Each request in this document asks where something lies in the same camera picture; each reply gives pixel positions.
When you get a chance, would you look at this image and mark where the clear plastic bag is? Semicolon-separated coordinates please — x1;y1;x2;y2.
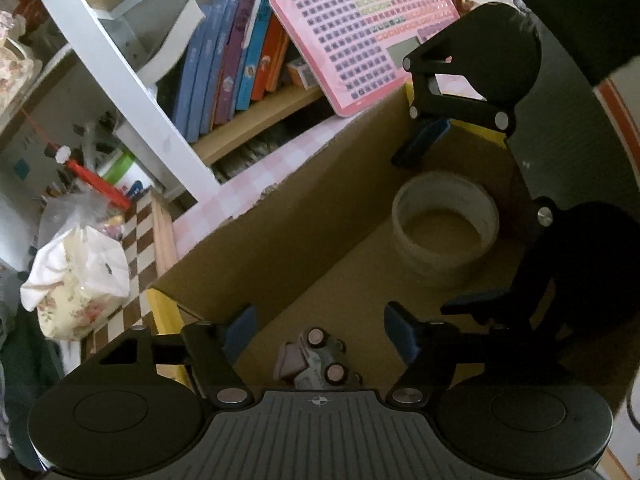
37;185;132;261

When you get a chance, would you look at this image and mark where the doll in floral dress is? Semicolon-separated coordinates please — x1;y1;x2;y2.
0;0;45;111

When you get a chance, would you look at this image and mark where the bunch of pens and brushes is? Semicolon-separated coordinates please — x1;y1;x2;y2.
45;110;123;196

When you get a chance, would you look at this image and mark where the red toy with white knob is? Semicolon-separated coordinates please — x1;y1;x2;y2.
20;105;133;209

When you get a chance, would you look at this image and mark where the small orange white box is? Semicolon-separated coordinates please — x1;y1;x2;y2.
286;57;321;91

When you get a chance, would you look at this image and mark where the white green wipes box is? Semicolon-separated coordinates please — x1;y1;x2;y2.
97;147;152;202

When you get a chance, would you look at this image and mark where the row of colourful children's books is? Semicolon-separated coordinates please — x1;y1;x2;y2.
172;0;321;143

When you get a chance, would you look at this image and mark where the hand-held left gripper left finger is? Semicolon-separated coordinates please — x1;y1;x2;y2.
97;304;259;409

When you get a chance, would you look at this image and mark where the white orange striped packet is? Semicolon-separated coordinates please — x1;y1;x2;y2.
592;60;640;201

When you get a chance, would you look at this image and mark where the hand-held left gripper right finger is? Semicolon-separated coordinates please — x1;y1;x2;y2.
384;301;532;406

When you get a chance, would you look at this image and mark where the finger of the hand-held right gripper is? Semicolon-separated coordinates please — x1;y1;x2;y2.
391;30;518;167
440;197;571;333

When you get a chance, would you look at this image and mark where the brown white checkered board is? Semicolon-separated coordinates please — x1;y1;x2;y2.
80;190;179;361

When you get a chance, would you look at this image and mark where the row of dark thin books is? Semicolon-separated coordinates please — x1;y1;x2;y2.
212;122;323;183

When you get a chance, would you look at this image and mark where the brown cardboard box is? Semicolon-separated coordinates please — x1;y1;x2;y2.
147;82;633;411

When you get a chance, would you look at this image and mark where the pink learning tablet toy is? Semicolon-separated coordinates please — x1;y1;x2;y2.
268;0;461;118

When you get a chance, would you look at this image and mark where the floral tissue box cover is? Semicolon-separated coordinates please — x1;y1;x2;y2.
20;225;132;341

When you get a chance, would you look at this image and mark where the dark green garment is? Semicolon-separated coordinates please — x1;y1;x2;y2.
0;280;67;471

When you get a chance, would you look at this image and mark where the clear tape roll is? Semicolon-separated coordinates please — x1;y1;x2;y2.
391;171;501;281

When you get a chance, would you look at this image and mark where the pink checked tablecloth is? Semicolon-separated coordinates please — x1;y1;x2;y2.
172;115;351;257

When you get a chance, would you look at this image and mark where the grey toy car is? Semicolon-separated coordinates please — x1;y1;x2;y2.
272;327;363;390

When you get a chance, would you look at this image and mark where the white wooden bookshelf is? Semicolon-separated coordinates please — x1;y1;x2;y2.
25;0;481;201

